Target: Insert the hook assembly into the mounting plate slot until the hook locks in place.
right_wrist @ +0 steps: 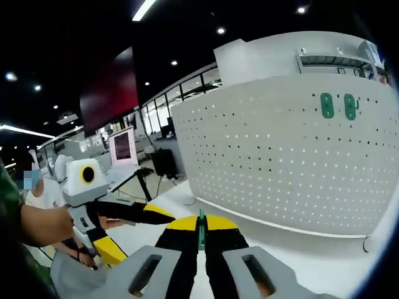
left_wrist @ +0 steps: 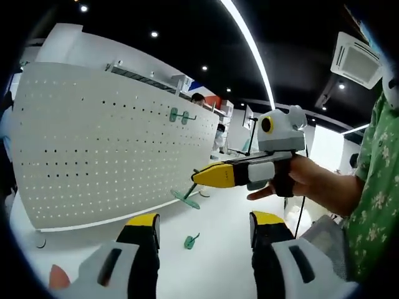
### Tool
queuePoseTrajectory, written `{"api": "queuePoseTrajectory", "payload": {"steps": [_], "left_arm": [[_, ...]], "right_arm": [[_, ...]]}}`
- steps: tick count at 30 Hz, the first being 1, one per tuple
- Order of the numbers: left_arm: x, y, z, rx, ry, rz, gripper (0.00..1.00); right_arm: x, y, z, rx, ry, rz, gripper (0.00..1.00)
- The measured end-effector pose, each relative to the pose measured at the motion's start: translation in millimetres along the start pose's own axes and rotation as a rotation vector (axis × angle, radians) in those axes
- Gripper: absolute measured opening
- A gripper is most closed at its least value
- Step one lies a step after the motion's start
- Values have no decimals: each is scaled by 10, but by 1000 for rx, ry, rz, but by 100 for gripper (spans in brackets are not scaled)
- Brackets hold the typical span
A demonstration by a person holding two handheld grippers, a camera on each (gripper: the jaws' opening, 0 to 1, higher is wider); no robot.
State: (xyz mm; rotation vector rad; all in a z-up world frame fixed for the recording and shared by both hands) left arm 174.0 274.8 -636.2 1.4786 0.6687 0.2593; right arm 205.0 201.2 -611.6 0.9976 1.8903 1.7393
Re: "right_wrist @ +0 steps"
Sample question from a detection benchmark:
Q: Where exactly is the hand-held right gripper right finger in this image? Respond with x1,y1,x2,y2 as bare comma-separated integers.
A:
204,214,331,299

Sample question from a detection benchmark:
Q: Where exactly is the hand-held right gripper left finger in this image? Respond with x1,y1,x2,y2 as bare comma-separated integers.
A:
102,214,200,299

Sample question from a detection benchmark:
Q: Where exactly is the green hook assembly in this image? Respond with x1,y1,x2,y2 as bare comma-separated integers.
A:
198,209,208,250
344,92,362,121
320,92,335,120

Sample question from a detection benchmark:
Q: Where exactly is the white perforated mounting plate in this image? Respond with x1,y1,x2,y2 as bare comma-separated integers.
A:
170,73,395,254

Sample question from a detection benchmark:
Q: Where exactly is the grey mesh office chair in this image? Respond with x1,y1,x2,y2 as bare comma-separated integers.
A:
49,249,125,299

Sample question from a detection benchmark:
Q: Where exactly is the black cabinet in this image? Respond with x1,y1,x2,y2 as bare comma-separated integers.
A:
152,148,185,179

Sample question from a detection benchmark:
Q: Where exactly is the open white laptop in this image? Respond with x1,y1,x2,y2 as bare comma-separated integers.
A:
104,129,140,191

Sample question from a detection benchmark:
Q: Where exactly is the large dark red screen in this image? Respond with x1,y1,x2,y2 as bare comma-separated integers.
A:
79,46,140,138

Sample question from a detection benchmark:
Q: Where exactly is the long ceiling strip light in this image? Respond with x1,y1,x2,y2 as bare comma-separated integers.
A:
131,0,158,22

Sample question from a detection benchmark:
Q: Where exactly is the grey metal storage shelf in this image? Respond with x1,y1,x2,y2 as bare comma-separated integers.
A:
294,40,385,79

